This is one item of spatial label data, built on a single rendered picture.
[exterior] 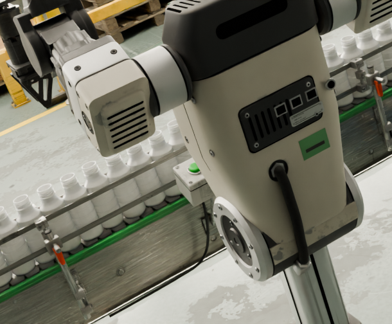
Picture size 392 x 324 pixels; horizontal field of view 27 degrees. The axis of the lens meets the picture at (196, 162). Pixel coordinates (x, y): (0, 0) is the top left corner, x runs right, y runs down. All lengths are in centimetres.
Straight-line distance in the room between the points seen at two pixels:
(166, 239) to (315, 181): 77
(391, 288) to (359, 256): 27
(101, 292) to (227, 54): 96
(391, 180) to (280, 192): 259
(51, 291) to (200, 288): 161
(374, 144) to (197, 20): 117
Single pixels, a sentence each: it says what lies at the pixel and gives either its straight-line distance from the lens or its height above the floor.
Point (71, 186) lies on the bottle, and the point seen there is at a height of 115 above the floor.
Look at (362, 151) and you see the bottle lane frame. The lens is 220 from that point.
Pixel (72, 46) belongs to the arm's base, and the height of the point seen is 159.
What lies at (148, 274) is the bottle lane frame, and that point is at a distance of 200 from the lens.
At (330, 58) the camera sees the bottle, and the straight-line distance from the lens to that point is 213.
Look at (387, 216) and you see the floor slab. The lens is 356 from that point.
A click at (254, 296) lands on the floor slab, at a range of 331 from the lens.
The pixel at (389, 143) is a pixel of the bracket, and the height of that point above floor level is 89.
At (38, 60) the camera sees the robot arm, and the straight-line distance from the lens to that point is 124.
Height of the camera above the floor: 186
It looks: 24 degrees down
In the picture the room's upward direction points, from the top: 20 degrees counter-clockwise
